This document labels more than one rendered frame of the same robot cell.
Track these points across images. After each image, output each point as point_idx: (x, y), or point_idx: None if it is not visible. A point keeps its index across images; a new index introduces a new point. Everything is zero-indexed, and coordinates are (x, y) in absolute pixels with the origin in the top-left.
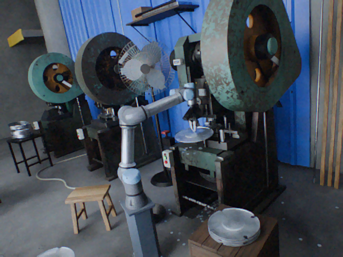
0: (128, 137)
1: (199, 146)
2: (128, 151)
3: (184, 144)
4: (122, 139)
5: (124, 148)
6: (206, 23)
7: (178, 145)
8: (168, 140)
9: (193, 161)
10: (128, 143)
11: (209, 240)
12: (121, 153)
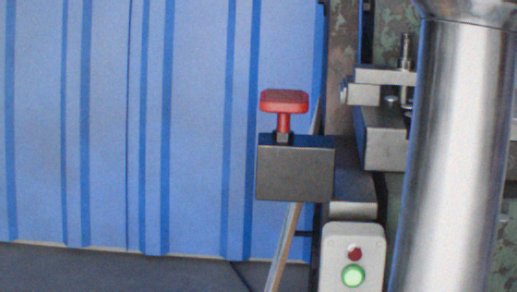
0: (511, 96)
1: (505, 183)
2: (498, 219)
3: (397, 178)
4: (469, 115)
5: (484, 189)
6: None
7: (367, 188)
8: (326, 153)
9: (491, 272)
10: (506, 146)
11: None
12: (429, 243)
